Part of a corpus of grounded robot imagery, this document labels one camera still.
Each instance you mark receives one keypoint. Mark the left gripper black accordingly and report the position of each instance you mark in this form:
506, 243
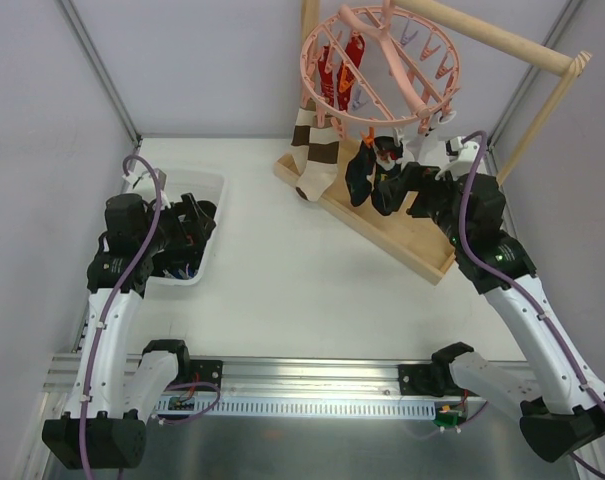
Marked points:
185, 230

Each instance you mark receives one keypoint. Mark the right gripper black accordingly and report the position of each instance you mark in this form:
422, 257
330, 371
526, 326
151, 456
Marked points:
408, 182

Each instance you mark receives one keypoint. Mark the navy green striped sock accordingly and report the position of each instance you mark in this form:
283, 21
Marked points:
358, 174

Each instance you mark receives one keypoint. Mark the santa pattern sock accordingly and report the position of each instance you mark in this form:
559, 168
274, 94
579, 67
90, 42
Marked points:
389, 163

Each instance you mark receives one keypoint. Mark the orange clothes peg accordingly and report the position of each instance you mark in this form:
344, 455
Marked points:
368, 139

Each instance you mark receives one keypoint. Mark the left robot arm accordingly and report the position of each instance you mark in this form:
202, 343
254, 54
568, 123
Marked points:
103, 424

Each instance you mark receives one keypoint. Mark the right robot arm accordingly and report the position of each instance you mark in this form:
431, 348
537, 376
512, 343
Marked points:
564, 409

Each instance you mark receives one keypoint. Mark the pink round clip hanger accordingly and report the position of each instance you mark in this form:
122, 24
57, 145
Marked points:
396, 86

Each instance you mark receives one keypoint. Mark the black white patterned sock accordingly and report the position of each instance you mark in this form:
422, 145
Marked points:
185, 274

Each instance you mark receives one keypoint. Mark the white clothes peg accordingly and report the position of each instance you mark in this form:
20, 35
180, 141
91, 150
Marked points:
397, 137

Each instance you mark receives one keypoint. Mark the white sock black stripes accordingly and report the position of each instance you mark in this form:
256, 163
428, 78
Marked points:
420, 147

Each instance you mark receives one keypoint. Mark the cream sock brown toe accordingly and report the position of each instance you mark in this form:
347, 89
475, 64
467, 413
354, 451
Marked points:
322, 163
301, 134

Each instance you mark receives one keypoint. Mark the purple clothes peg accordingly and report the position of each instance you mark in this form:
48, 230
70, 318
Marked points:
406, 36

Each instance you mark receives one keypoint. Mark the green circuit board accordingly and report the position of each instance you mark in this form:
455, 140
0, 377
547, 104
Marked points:
450, 417

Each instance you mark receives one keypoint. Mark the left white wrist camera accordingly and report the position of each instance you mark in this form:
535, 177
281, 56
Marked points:
144, 183

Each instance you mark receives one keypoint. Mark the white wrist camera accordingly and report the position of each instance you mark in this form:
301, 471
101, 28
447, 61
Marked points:
461, 157
144, 183

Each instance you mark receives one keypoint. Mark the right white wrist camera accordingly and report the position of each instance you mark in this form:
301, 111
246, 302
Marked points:
461, 157

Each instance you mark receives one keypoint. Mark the aluminium mounting rail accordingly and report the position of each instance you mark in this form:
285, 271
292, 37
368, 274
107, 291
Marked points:
308, 388

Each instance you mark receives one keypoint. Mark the wooden hanging frame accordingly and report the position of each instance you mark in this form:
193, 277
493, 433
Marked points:
540, 57

